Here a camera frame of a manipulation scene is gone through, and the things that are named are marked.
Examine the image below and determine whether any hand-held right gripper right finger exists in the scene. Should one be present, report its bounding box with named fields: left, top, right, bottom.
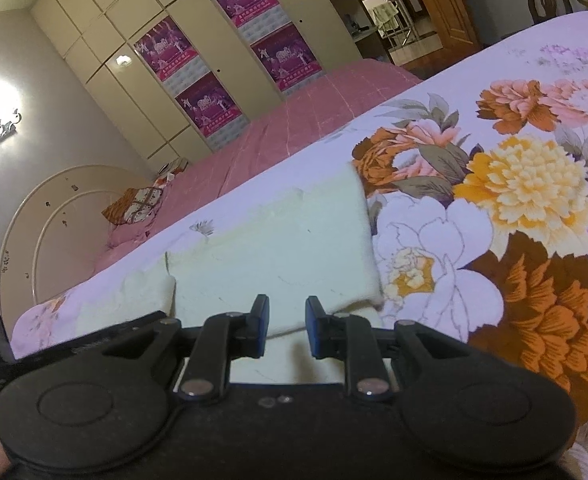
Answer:
left=305, top=295, right=480, bottom=403

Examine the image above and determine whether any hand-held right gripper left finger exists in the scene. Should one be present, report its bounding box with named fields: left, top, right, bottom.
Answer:
left=73, top=294, right=271, bottom=403

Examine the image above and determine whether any white towel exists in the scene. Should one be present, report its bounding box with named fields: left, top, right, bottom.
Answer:
left=76, top=166, right=387, bottom=387

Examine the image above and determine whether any cream round headboard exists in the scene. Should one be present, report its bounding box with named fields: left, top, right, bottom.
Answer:
left=0, top=164, right=155, bottom=333

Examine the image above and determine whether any orange patterned pillow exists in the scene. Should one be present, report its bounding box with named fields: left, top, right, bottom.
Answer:
left=102, top=186, right=167, bottom=227

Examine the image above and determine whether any pink quilt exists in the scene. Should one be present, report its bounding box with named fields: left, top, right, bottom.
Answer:
left=91, top=57, right=425, bottom=277

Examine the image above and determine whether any floral printed blanket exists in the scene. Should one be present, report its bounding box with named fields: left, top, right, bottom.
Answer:
left=11, top=10, right=588, bottom=480

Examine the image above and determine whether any cream wardrobe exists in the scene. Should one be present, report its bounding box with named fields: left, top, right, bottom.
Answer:
left=30, top=0, right=363, bottom=162

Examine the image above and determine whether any metal railing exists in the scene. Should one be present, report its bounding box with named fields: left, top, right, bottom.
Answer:
left=361, top=0, right=425, bottom=57

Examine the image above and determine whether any green towel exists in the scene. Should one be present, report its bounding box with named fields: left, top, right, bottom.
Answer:
left=372, top=2, right=401, bottom=34

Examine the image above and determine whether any open shelf unit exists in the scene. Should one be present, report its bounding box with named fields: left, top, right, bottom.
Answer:
left=304, top=0, right=391, bottom=64

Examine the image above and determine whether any wooden door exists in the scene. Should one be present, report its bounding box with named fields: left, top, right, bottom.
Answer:
left=399, top=0, right=482, bottom=59

